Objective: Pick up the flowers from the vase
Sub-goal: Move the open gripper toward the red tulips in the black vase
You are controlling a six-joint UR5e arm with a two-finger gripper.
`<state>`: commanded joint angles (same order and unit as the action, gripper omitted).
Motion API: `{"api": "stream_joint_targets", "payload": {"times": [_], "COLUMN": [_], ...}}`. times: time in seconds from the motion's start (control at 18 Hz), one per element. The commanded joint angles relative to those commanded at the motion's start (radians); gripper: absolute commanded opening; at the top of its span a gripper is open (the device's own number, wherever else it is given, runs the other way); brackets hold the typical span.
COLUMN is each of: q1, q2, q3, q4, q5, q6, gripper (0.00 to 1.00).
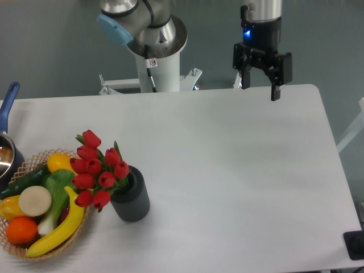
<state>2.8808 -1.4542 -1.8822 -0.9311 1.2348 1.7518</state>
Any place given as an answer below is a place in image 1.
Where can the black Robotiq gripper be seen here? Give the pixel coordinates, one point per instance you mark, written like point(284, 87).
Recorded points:
point(259, 49)

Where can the red tulip bouquet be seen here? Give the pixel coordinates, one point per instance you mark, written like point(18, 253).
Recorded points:
point(98, 175)

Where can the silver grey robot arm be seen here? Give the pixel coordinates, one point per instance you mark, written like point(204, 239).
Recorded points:
point(156, 37)

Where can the dark grey ribbed vase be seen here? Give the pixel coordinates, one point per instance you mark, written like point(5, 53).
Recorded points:
point(133, 204)

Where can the black device at edge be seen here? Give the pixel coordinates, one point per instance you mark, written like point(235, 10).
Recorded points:
point(354, 244)

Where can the yellow lemon squash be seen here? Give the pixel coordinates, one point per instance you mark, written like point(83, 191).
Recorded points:
point(59, 161)

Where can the green bok choy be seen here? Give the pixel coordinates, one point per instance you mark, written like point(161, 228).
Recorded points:
point(55, 184)

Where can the woven wicker basket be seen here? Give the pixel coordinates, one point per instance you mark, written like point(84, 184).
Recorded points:
point(35, 162)

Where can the red fruit in basket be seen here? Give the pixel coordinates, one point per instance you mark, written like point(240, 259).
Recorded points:
point(64, 214)

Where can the dark green cucumber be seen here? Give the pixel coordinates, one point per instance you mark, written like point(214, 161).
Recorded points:
point(33, 178)

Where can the yellow banana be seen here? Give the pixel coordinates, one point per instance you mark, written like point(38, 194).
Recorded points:
point(65, 230)

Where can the beige round disc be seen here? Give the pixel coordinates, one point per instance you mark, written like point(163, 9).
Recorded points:
point(35, 201)

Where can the yellow bell pepper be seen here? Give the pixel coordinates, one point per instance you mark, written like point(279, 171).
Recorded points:
point(10, 209)

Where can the orange fruit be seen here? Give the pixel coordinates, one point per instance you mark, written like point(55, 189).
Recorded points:
point(21, 230)

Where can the white frame at right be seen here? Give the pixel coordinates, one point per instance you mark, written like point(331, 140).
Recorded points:
point(355, 127)

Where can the blue handled saucepan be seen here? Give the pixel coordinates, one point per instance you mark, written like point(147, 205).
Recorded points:
point(11, 157)

